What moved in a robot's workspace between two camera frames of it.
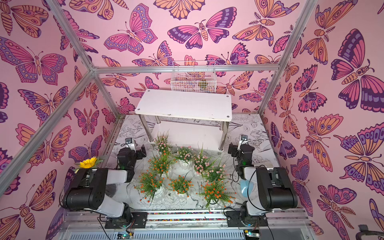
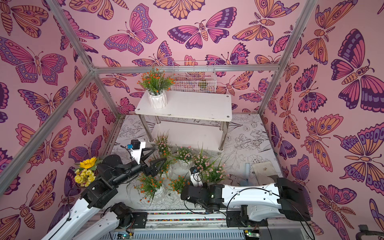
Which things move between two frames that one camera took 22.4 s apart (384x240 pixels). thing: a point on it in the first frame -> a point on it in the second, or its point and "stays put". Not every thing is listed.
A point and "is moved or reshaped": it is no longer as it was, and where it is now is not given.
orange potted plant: (215, 192) is moved or reshaped
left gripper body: (139, 156) -> (146, 170)
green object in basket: (203, 85) stays put
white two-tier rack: (186, 118) stays put
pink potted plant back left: (161, 143) stays put
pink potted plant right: (201, 161) stays put
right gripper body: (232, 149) -> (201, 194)
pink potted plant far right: (218, 173) stays put
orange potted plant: (182, 185) stays put
